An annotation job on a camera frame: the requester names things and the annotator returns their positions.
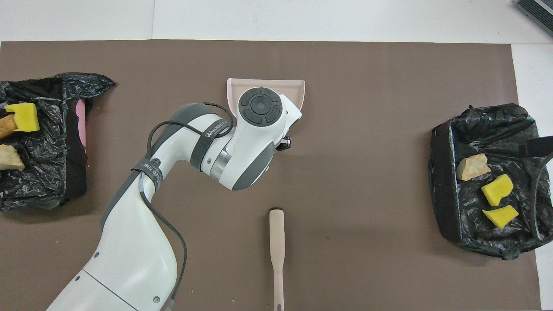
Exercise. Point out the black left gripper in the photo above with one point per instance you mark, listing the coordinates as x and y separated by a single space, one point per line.
284 143

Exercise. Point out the green and yellow sponge piece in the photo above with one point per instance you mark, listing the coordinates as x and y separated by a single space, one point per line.
497 190

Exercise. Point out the tan croissant piece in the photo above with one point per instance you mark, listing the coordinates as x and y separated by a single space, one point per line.
473 167

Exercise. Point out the beige plastic dustpan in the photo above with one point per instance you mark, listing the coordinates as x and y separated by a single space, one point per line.
235 93

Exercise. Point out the yellow wedge sponge piece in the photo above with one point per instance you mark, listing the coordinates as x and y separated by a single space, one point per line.
500 216

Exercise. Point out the beige hand brush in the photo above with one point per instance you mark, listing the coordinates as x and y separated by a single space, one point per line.
277 242

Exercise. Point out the yellow sponge block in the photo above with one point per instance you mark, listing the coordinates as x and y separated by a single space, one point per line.
26 116

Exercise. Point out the pale bread slice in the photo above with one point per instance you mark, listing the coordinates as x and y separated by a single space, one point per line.
8 157

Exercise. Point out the brown bread roll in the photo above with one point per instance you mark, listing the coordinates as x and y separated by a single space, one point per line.
6 126

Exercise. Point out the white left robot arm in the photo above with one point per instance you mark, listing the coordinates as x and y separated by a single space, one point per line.
173 181

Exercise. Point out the black bag-lined bin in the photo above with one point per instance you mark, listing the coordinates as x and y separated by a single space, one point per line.
445 194

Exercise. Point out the pink plastic bin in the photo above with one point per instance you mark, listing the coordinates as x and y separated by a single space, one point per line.
81 125

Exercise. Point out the black trash bag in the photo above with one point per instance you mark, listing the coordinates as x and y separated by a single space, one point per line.
47 172

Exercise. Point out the brown table mat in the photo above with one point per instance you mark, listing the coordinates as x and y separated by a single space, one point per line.
345 129

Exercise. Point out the dark ribbed vent panel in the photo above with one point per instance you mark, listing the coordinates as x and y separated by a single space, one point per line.
538 11

